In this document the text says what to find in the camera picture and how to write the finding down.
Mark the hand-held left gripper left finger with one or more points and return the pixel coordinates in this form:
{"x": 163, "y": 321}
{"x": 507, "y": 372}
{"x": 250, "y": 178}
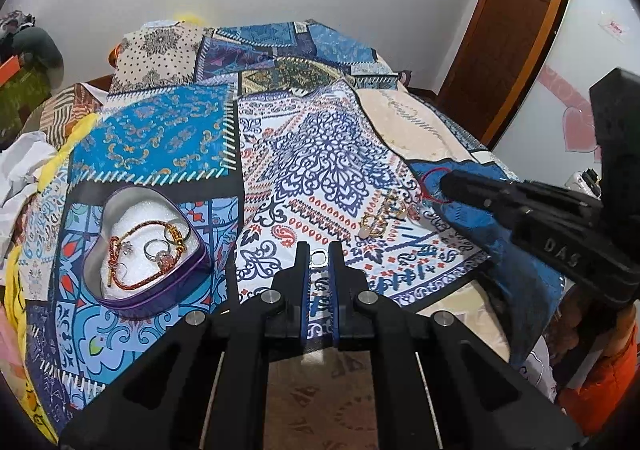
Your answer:
{"x": 303, "y": 280}

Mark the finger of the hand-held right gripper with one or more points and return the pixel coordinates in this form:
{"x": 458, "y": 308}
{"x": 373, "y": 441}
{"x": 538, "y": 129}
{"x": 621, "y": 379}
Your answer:
{"x": 560, "y": 245}
{"x": 500, "y": 191}

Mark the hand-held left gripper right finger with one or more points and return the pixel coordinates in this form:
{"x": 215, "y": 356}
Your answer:
{"x": 336, "y": 280}

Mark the purple heart-shaped tin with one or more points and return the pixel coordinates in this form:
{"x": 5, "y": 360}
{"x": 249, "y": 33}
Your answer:
{"x": 150, "y": 304}

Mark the white plastic device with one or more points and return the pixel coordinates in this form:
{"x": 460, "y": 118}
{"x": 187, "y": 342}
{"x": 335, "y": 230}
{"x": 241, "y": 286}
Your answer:
{"x": 582, "y": 181}

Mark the white sliding wardrobe door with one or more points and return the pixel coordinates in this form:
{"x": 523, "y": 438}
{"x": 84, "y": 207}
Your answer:
{"x": 575, "y": 29}

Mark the blue patchwork blanket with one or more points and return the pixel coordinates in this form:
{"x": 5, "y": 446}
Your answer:
{"x": 310, "y": 154}

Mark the brown wooden door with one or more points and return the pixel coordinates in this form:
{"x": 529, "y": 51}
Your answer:
{"x": 510, "y": 29}

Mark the yellow cloth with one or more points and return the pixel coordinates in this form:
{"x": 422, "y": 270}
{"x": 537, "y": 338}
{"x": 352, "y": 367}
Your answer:
{"x": 50, "y": 170}

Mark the brown striped cloth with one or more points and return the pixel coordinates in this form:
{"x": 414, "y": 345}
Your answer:
{"x": 67, "y": 109}

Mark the white cloth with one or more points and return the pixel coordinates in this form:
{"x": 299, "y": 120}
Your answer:
{"x": 22, "y": 169}

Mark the green patterned cloth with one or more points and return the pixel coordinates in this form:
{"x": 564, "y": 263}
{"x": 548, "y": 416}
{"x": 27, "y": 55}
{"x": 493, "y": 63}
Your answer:
{"x": 22, "y": 104}

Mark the pile of clothes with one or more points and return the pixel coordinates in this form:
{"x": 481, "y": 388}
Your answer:
{"x": 35, "y": 44}

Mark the orange box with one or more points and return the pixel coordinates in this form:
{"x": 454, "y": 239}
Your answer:
{"x": 9, "y": 64}

